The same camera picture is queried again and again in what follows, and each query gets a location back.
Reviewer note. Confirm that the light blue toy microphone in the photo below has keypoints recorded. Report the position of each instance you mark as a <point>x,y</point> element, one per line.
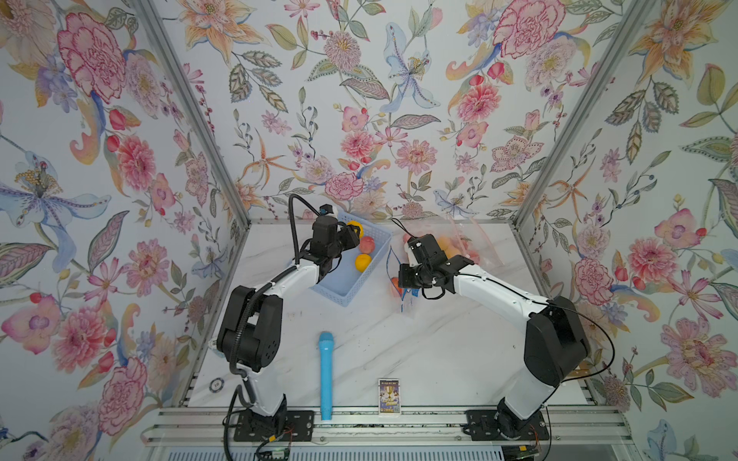
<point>326,350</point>

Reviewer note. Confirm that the blue perforated plastic basket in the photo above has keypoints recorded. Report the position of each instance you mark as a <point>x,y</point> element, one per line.
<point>343,284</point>

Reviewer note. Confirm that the single poker chip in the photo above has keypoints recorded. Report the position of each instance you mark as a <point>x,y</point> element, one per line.
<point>216,385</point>

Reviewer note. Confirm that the small purple card box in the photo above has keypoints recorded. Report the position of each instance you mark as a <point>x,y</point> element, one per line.
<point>389,396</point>

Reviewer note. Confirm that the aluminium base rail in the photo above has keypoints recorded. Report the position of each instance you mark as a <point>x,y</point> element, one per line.
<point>417,425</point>

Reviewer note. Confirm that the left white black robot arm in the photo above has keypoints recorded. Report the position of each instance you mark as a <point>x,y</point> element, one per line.
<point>250,333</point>

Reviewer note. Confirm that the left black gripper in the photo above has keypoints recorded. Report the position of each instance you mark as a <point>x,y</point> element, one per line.
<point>349,237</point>

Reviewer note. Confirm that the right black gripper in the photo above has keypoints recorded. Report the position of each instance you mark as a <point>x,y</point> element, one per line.
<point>405,271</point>

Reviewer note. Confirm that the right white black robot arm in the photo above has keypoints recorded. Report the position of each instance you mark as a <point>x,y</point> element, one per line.
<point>555,342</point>

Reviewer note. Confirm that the yellow peach top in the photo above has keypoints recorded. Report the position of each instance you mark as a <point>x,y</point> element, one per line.
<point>357,226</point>

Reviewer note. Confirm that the clear blue zip-top bag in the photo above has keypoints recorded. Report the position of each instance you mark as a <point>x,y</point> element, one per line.
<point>408,304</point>

